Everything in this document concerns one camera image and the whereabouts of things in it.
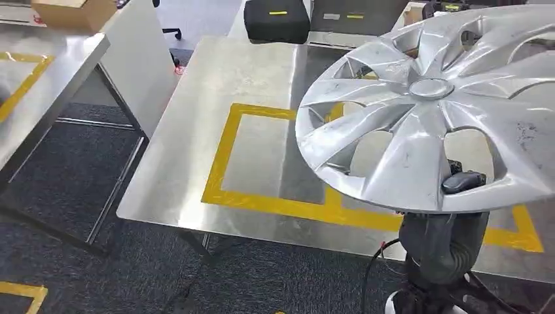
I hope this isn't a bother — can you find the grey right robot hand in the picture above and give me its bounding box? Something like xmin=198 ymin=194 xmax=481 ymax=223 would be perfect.
xmin=398 ymin=170 xmax=492 ymax=246

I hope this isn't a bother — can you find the silver wheel hubcap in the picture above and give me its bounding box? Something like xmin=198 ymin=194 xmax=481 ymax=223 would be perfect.
xmin=295 ymin=4 xmax=555 ymax=215

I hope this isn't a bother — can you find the small beige cardboard box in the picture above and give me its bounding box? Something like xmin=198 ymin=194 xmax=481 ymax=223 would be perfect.
xmin=401 ymin=2 xmax=429 ymax=32

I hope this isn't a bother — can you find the grey case yellow label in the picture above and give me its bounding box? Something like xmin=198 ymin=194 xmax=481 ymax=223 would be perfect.
xmin=310 ymin=0 xmax=411 ymax=37

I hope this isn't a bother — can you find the black case yellow label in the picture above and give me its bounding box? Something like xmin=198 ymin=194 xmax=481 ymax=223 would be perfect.
xmin=243 ymin=0 xmax=312 ymax=44

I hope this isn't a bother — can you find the steel bench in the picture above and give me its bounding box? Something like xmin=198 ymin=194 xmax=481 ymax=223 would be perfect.
xmin=116 ymin=35 xmax=555 ymax=285
xmin=0 ymin=24 xmax=151 ymax=257

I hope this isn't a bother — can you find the black chair base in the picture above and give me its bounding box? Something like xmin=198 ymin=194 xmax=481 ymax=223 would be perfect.
xmin=151 ymin=0 xmax=183 ymax=41

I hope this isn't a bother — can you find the white panel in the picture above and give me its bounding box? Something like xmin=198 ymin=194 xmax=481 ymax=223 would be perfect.
xmin=98 ymin=0 xmax=181 ymax=141

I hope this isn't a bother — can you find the brown cardboard box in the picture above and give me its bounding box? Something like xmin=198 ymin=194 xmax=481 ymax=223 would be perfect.
xmin=30 ymin=0 xmax=118 ymax=35

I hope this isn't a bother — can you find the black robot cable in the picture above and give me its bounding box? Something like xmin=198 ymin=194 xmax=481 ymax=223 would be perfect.
xmin=361 ymin=238 xmax=407 ymax=314

